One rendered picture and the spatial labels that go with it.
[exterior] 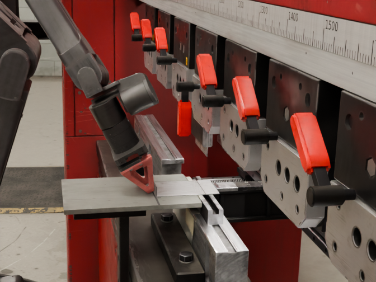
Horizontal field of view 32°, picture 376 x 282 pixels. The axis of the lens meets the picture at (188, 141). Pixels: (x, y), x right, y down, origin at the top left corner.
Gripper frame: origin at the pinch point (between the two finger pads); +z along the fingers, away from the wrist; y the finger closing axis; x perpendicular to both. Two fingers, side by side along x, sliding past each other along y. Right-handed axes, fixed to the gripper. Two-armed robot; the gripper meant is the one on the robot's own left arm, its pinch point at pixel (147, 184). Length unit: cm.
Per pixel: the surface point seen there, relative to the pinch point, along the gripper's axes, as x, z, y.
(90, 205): 11.1, -4.3, -6.9
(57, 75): 52, 74, 708
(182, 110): -11.8, -14.9, -16.3
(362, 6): -25, -31, -73
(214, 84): -16.5, -20.8, -33.1
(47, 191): 66, 75, 280
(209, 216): -7.7, 6.9, -12.6
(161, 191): -1.9, 2.2, -1.9
